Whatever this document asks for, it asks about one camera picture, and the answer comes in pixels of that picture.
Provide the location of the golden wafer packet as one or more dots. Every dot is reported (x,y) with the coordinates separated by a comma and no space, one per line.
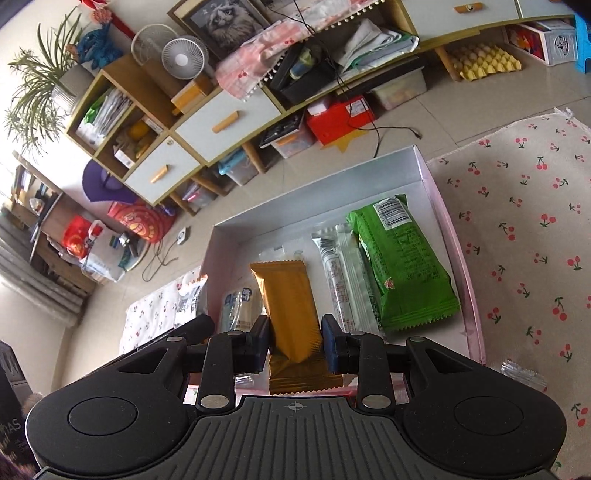
(286,300)

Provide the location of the white patterned box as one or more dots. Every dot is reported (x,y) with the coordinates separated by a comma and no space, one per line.
(561,41)

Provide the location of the blue plastic stool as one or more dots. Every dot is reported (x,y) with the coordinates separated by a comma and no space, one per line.
(584,46)

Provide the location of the long silver snack packet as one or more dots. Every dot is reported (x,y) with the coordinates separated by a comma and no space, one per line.
(332,277)

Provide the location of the dark box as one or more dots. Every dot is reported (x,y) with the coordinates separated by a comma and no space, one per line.
(16,406)

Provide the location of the framed cat picture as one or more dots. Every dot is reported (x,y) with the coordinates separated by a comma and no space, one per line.
(221,23)

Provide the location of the wooden shelf cabinet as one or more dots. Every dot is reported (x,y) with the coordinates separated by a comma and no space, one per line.
(166,115)

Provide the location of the pile of papers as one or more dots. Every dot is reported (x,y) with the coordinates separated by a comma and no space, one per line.
(374,44)

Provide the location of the large clear storage bin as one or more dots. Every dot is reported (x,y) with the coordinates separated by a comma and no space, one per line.
(399,90)

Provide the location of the white shopping bag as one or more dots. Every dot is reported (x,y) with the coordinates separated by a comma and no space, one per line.
(101,263)

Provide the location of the green potted plant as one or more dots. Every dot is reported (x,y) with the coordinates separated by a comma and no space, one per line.
(41,78)

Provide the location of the pink cherry print cloth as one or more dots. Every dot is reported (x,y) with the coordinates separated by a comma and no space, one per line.
(258,60)

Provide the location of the grey curtain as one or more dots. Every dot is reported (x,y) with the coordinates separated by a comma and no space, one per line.
(37,281)

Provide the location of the red toy box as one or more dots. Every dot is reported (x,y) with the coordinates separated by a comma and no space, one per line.
(524,37)

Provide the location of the red printed bag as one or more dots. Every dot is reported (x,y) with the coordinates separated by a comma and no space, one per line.
(138,221)

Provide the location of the red cardboard box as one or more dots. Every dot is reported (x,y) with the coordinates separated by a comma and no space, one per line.
(337,120)

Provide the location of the silver white snack packet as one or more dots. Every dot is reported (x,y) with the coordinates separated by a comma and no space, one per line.
(367,300)

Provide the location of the pink cardboard box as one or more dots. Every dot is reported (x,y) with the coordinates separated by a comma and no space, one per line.
(323,194)

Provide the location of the blue plush toy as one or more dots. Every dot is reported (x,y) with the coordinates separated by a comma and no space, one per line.
(99,46)

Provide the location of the small silver packet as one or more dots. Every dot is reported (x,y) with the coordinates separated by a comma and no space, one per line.
(524,374)

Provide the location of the red gift bag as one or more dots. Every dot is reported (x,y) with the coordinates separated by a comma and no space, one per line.
(78,237)

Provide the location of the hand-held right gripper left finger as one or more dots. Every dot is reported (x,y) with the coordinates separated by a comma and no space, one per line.
(264,344)

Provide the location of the purple hat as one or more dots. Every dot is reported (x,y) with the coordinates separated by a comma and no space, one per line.
(104,184)

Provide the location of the orange white snack packet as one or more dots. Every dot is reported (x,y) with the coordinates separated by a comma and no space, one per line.
(194,300)

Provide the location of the cherry print tablecloth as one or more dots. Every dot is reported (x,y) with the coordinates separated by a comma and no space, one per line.
(531,230)

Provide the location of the black case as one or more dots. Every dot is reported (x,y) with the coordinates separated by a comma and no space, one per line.
(295,83)

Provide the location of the yellow box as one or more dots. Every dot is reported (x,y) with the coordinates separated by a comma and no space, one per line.
(191,94)

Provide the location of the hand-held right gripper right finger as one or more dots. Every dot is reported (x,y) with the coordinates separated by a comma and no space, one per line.
(328,344)

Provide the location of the clear bin blue lid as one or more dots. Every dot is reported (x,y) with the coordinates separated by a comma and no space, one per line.
(238,168)

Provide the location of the wooden bookshelf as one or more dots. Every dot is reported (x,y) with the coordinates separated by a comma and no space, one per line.
(41,230)

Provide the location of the low wooden tv stand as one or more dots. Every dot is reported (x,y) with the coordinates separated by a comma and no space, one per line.
(415,41)

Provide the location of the white fan guard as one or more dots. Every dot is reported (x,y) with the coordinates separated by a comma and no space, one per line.
(145,46)

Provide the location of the green snack packet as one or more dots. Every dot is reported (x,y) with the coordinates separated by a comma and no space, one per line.
(401,258)

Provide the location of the yellow egg tray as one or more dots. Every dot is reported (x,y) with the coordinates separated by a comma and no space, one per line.
(485,62)

